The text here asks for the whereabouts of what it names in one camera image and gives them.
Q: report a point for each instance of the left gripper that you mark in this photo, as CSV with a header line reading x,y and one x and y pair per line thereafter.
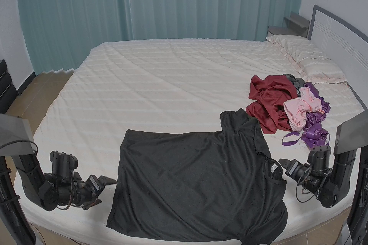
x,y
94,186

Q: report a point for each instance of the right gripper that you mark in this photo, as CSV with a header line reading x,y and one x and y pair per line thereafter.
x,y
297,172

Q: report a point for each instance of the black T-shirt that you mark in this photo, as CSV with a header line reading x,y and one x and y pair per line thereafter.
x,y
195,180

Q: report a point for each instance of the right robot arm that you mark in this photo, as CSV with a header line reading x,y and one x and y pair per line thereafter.
x,y
339,180

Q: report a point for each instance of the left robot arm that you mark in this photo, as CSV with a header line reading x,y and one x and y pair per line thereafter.
x,y
31,177

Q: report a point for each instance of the bed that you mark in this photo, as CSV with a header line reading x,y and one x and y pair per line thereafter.
x,y
158,83

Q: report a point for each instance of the purple garment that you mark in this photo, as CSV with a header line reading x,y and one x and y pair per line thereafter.
x,y
314,134

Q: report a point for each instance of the pink garment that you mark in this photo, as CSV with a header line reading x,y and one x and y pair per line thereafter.
x,y
299,111

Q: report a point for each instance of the dark red garment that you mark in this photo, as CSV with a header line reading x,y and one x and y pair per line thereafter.
x,y
267,100

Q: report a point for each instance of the grey garment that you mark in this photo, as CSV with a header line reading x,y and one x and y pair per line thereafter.
x,y
296,81

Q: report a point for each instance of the cream pillow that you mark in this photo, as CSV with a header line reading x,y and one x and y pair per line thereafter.
x,y
310,63

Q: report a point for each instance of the grey bedside table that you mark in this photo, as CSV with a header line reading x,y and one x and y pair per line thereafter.
x,y
280,30

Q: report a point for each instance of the black chest of drawers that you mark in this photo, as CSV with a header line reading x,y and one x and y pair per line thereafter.
x,y
7,86

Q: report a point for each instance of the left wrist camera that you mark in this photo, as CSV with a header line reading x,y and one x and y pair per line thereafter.
x,y
74,164

